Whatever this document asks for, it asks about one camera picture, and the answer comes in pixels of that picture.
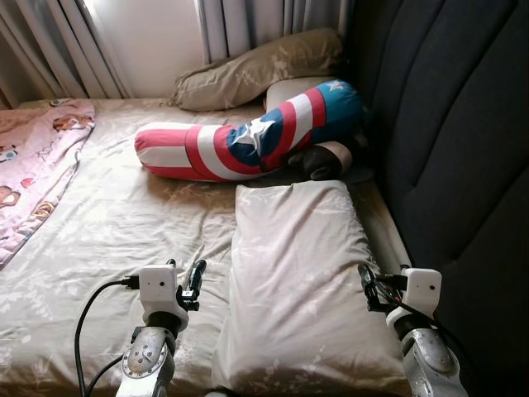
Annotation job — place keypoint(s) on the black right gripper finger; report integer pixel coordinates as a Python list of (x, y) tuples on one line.
[(369, 286)]

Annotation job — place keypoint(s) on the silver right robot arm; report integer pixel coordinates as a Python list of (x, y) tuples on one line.
[(430, 364)]

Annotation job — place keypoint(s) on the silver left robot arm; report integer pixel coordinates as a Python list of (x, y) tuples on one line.
[(149, 360)]

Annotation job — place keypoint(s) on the beige floral bed sheet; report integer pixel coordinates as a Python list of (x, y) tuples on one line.
[(140, 223)]

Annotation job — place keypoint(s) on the white satin pillow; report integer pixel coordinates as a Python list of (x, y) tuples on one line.
[(297, 281)]

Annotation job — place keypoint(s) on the silver robot left leg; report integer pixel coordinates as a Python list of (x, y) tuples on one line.
[(221, 394)]

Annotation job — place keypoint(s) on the dark round object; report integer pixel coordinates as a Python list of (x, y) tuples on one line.
[(318, 164)]

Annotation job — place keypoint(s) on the dark upholstered headboard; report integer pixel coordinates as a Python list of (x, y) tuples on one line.
[(455, 165)]

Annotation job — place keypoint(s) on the pink cartoon print blanket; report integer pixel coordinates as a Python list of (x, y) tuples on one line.
[(33, 157)]

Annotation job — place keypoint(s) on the olive floral pillow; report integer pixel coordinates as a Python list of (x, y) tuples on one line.
[(248, 74)]

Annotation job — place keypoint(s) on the small white pillow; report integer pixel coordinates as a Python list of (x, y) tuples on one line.
[(289, 89)]

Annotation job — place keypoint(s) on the grey curtain beside headboard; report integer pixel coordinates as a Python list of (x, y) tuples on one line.
[(248, 21)]

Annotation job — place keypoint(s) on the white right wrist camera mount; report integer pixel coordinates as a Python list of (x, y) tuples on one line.
[(421, 289)]

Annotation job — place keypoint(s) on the grey curtain beside wall outlet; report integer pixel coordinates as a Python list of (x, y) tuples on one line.
[(58, 41)]

